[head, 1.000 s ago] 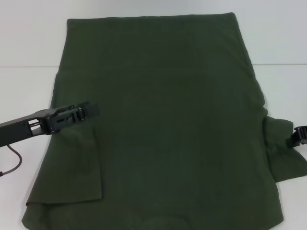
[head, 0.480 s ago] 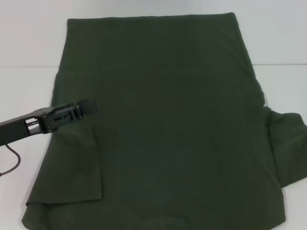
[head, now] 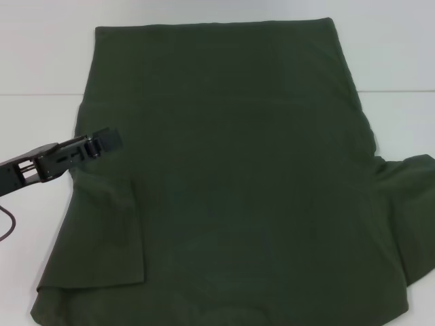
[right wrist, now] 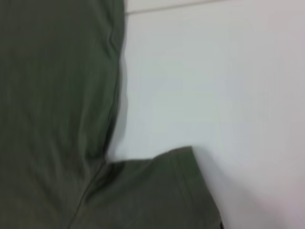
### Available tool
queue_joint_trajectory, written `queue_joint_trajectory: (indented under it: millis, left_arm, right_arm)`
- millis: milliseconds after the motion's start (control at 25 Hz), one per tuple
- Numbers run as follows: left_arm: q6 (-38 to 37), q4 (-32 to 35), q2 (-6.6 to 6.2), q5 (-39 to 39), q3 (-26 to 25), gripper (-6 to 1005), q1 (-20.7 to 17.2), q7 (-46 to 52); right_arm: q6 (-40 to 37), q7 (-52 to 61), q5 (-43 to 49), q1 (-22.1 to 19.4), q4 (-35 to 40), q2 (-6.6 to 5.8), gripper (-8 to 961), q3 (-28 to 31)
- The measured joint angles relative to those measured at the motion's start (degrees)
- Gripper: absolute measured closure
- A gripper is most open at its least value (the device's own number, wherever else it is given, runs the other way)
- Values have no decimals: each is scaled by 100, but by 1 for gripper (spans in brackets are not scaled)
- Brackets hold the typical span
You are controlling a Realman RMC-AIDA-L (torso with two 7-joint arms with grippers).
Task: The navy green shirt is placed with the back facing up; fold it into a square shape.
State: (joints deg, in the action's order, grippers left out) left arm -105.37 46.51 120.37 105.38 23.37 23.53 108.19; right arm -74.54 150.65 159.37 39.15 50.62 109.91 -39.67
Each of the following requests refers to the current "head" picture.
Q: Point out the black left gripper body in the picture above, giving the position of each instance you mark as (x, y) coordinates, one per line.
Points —
(17, 173)

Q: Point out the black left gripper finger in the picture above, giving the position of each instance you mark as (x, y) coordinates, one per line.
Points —
(64, 159)
(108, 141)

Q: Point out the dark green t-shirt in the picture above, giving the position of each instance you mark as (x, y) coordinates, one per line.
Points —
(238, 169)

